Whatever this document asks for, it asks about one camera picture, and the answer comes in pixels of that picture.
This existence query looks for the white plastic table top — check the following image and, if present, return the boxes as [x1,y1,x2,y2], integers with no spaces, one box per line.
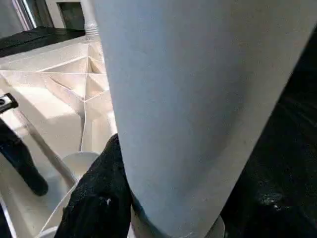
[0,34,120,238]

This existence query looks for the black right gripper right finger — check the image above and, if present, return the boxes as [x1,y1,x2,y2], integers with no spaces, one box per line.
[219,148,317,238]

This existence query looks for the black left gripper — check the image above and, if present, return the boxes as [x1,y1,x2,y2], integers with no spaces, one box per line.
[0,92,50,197]

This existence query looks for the white plastic table leg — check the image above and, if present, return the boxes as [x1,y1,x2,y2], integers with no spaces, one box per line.
[82,0,100,41]
[93,0,317,238]

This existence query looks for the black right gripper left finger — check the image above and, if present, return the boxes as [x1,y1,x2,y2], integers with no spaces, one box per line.
[53,133,132,238]

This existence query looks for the black work mat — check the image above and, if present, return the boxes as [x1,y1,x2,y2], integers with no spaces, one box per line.
[0,26,317,238]

